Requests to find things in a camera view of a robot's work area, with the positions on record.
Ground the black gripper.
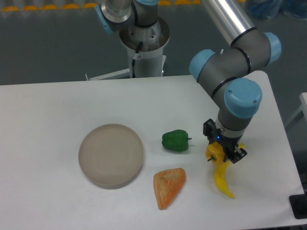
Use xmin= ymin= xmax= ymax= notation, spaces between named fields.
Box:
xmin=203 ymin=118 xmax=247 ymax=164

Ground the yellow bell pepper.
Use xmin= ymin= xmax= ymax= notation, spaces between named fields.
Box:
xmin=205 ymin=142 xmax=225 ymax=166

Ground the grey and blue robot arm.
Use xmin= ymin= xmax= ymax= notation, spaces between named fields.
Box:
xmin=95 ymin=0 xmax=282 ymax=163

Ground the green bell pepper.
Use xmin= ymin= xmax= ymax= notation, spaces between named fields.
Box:
xmin=162 ymin=129 xmax=192 ymax=152

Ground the beige round plate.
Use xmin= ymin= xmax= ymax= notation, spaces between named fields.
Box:
xmin=78 ymin=124 xmax=144 ymax=189

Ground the yellow banana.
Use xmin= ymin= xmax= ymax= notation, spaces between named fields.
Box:
xmin=213 ymin=142 xmax=235 ymax=199

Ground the orange triangular bread slice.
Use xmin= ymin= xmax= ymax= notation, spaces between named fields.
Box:
xmin=153 ymin=168 xmax=186 ymax=210

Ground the white furniture at right edge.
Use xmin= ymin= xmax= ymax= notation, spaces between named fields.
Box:
xmin=284 ymin=92 xmax=307 ymax=132

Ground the black device at table edge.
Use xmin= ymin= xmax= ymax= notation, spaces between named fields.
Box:
xmin=289 ymin=194 xmax=307 ymax=219

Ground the black cable on pedestal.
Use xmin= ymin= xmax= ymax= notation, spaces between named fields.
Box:
xmin=130 ymin=41 xmax=144 ymax=79

